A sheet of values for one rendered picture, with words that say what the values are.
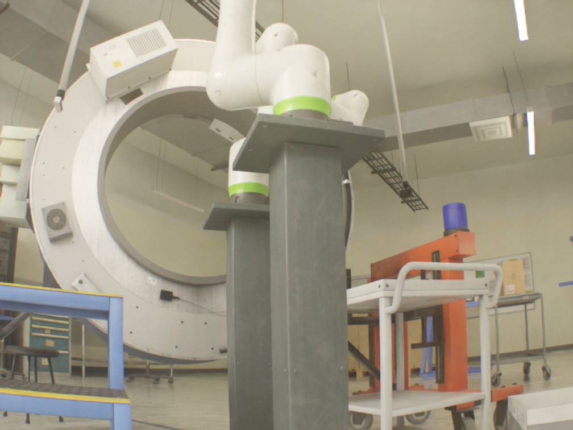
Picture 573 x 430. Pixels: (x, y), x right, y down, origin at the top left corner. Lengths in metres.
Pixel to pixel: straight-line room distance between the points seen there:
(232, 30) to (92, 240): 0.99
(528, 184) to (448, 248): 8.69
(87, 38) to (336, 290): 4.92
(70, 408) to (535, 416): 0.90
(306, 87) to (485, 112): 5.93
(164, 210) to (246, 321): 8.25
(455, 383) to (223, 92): 1.58
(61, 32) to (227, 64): 4.29
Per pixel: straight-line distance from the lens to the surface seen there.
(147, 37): 2.03
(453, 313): 2.16
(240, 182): 1.52
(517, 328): 10.30
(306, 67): 1.07
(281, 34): 1.63
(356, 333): 8.23
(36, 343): 6.24
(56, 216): 1.80
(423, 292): 1.47
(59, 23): 5.36
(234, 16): 1.24
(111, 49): 1.99
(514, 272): 4.89
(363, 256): 11.11
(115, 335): 1.01
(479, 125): 6.78
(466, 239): 2.16
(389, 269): 2.54
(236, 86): 1.10
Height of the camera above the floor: 0.49
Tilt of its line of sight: 16 degrees up
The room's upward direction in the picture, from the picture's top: 1 degrees counter-clockwise
